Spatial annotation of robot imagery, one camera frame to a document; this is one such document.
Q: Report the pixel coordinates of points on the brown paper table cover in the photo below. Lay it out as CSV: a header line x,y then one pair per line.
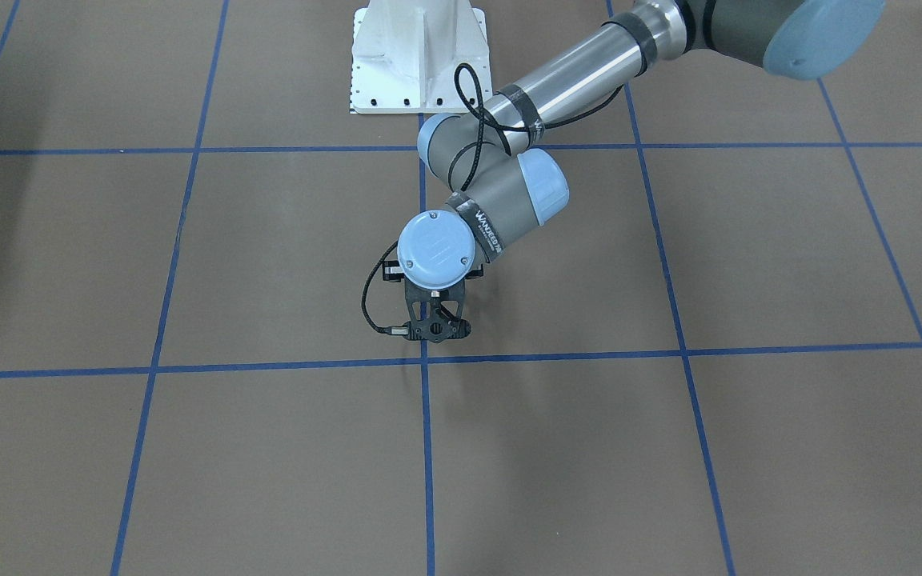
x,y
709,363

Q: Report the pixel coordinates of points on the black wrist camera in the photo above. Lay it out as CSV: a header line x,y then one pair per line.
x,y
435,315

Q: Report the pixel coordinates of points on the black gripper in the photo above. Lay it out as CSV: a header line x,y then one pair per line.
x,y
390,273

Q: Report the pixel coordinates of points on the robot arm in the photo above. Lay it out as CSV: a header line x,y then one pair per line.
x,y
503,185

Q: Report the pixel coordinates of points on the white pedestal base plate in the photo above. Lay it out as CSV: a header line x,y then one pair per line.
x,y
405,53

